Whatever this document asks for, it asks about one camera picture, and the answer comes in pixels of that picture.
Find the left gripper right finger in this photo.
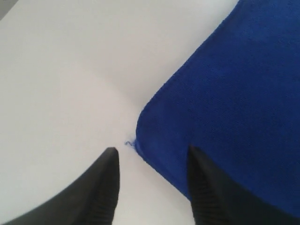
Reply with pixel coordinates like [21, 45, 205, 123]
[187, 146, 300, 225]

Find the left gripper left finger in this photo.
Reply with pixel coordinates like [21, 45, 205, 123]
[8, 147, 120, 225]

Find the blue towel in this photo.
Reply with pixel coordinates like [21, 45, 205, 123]
[135, 0, 300, 218]

